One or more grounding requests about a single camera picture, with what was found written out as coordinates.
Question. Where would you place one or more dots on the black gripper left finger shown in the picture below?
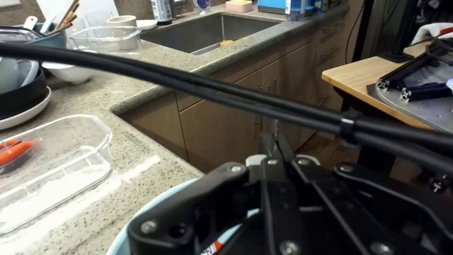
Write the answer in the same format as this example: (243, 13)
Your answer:
(234, 176)

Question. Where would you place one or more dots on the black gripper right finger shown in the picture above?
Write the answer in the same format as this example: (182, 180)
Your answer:
(348, 211)

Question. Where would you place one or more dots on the small white bowl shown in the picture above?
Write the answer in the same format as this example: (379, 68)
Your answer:
(72, 74)

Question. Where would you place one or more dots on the clear plastic container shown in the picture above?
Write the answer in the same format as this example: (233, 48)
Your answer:
(70, 156)

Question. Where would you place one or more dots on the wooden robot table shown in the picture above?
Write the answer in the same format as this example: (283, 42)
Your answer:
(356, 81)

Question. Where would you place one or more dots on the yellow sponge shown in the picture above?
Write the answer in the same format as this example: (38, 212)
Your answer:
(227, 42)

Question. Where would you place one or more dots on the kitchen sink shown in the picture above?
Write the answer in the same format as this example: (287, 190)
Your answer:
(206, 33)

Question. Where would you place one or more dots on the white plate under bowls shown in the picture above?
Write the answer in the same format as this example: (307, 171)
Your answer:
(26, 115)

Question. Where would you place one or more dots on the orange handled scissors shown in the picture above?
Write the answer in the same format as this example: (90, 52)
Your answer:
(15, 153)

